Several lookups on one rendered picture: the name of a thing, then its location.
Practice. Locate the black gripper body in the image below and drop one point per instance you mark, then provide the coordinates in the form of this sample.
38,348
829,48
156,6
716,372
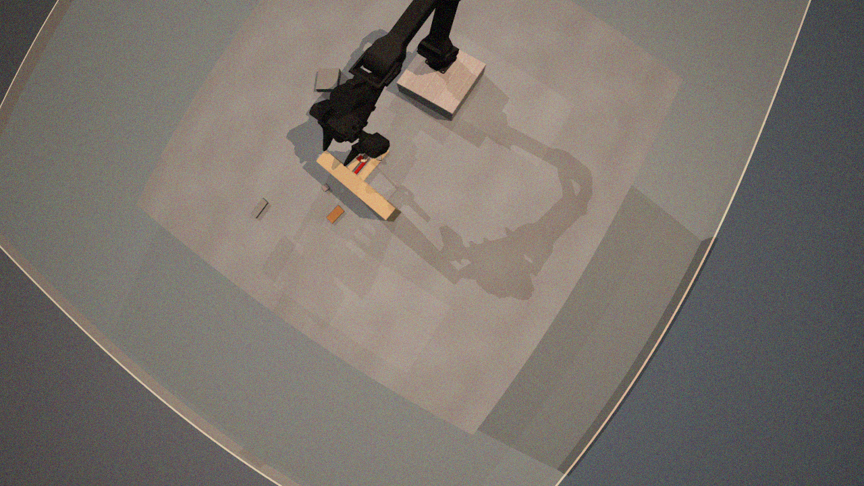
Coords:
371,144

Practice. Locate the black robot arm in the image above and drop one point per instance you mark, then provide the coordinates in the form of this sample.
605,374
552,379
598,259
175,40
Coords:
385,58

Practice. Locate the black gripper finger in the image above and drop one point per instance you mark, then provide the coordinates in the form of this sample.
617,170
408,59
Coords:
326,138
356,150

